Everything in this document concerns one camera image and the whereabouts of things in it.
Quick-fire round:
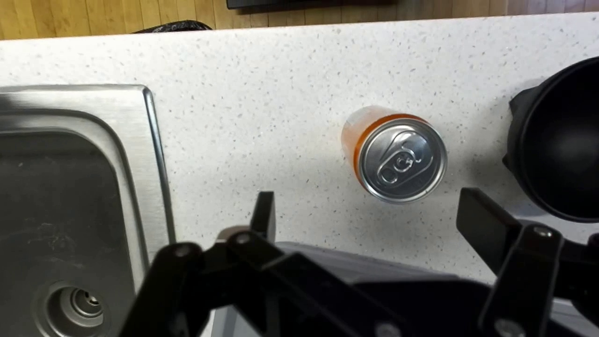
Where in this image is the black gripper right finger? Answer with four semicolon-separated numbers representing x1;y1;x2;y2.
455;185;599;337

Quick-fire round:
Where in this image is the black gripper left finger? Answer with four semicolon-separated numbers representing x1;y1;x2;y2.
118;189;400;337

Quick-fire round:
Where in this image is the orange soda can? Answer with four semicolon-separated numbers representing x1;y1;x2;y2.
340;105;449;204

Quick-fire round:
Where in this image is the stainless steel sink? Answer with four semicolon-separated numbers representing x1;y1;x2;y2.
0;82;178;337

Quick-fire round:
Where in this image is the black stone bowl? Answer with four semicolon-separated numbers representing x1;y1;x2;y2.
501;54;599;225

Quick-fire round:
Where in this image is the dark object below counter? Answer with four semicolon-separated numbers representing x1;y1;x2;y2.
133;19;213;36

